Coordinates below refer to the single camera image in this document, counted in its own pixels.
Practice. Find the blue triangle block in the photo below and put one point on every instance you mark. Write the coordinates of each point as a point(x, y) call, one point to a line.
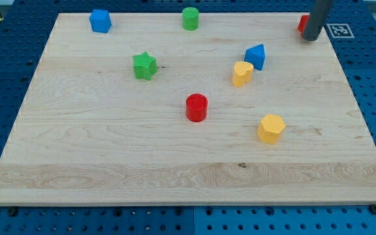
point(256, 56)

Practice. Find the red cylinder block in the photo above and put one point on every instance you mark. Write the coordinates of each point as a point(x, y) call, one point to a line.
point(196, 107)

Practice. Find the light wooden board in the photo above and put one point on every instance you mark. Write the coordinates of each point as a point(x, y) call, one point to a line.
point(88, 133)

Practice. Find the green star block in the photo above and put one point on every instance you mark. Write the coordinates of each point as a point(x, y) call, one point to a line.
point(145, 66)

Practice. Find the yellow heart block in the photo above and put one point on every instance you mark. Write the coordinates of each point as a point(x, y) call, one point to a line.
point(242, 73)

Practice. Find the yellow hexagon block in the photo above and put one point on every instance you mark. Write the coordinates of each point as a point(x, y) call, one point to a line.
point(271, 128)

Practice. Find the green cylinder block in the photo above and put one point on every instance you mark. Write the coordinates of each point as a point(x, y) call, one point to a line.
point(190, 18)

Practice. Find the red block behind stick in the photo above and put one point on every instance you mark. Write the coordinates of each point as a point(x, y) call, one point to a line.
point(302, 24)

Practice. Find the white fiducial marker tag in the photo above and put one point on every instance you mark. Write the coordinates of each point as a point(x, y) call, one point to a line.
point(340, 30)

